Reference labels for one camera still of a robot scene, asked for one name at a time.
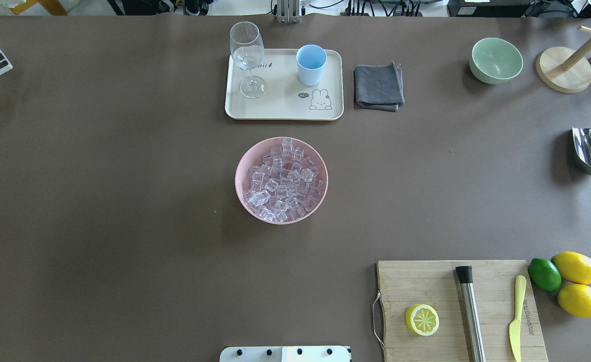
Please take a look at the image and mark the pink bowl of ice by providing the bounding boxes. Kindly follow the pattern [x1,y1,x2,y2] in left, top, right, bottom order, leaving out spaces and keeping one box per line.
[234,137,328,225]

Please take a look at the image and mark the light blue cup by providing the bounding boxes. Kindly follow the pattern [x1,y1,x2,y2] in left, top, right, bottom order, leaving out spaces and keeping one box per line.
[296,44,327,85]

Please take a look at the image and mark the cream rabbit tray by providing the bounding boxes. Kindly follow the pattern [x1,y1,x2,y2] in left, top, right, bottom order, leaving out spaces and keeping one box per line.
[225,49,344,121]

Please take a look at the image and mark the grey folded cloth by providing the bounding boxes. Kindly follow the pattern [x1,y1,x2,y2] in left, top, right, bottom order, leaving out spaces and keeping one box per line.
[354,62,405,112]

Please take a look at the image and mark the clear wine glass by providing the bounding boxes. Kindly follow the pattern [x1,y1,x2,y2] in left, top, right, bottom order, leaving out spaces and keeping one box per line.
[229,21,266,99]

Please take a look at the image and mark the bamboo cutting board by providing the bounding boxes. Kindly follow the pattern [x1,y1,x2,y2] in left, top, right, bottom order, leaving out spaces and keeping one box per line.
[377,260,528,361]

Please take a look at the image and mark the half lemon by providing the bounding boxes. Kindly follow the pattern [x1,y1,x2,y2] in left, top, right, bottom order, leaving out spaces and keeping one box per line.
[405,303,440,336]

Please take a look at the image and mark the steel muddler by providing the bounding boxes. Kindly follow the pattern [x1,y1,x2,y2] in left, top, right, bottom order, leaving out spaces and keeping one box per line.
[455,265,487,361]

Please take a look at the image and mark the mint green bowl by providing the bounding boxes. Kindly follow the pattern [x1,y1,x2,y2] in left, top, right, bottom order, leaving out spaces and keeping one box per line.
[469,38,524,84]

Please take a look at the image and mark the yellow plastic knife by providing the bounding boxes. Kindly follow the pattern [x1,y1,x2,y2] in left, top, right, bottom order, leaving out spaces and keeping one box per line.
[508,275,527,361]

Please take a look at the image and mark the green lime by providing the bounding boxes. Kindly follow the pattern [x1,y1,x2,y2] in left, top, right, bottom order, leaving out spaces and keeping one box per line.
[528,257,562,293]

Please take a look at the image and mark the upper yellow lemon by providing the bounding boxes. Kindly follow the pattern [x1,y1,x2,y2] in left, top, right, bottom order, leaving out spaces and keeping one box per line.
[551,250,591,286]

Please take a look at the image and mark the yellow lemon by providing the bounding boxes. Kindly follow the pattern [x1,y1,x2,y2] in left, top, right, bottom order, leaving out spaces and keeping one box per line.
[557,284,591,318]
[551,250,591,286]

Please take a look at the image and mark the lower yellow lemon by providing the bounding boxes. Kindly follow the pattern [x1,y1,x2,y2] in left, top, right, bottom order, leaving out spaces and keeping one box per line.
[557,284,591,318]

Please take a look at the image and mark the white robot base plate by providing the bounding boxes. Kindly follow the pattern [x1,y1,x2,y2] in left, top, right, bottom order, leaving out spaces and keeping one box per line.
[219,344,352,361]

